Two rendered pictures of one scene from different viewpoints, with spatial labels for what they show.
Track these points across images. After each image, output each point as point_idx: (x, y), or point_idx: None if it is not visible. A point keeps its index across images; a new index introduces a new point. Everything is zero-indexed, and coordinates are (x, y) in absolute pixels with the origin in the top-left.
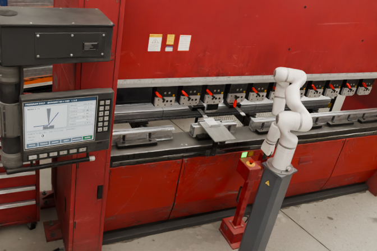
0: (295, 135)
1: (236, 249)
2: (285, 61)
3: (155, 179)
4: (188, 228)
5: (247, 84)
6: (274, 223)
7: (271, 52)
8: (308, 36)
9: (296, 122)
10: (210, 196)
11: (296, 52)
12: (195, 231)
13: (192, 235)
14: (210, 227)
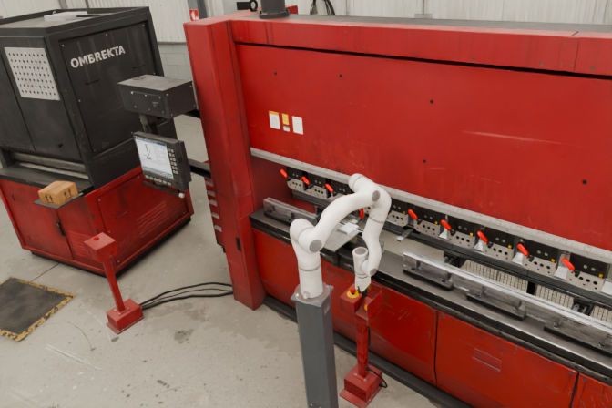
0: (313, 257)
1: (342, 398)
2: (423, 178)
3: (290, 261)
4: (336, 348)
5: None
6: (319, 370)
7: (398, 158)
8: (453, 147)
9: (295, 234)
10: (351, 322)
11: (438, 169)
12: (337, 354)
13: None
14: (354, 363)
